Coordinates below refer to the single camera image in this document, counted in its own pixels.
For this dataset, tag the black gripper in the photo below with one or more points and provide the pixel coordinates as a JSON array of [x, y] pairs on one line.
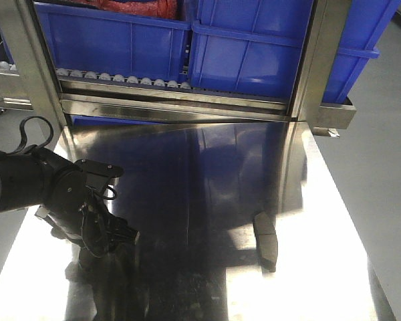
[[74, 196]]

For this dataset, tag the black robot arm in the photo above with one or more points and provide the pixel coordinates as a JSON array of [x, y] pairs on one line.
[[21, 180]]

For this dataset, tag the small blue bin below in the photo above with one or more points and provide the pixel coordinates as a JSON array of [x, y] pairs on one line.
[[105, 121]]

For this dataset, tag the roller track strip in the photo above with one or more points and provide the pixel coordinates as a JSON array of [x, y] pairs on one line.
[[119, 78]]

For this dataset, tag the large blue plastic bin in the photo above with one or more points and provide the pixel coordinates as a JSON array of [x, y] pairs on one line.
[[92, 40]]

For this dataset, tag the red bag in bin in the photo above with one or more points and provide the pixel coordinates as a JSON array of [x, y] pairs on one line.
[[161, 9]]

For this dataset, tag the stainless steel rack frame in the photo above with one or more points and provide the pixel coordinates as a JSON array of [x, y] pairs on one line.
[[36, 86]]

